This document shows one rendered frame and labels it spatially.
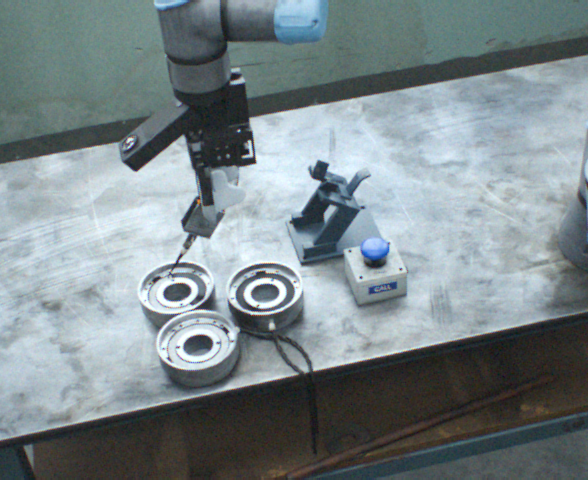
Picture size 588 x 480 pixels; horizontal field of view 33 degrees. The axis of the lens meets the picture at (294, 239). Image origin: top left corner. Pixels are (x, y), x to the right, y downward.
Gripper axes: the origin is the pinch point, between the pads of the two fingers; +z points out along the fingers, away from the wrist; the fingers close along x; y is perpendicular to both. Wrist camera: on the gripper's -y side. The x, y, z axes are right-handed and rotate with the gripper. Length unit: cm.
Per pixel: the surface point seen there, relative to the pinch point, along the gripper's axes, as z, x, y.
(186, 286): 10.7, -2.1, -4.5
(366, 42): 70, 153, 66
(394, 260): 8.6, -8.1, 23.8
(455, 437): 39, -17, 30
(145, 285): 10.0, -0.9, -10.0
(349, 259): 8.6, -6.0, 18.0
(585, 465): 93, 8, 70
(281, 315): 9.9, -12.5, 6.8
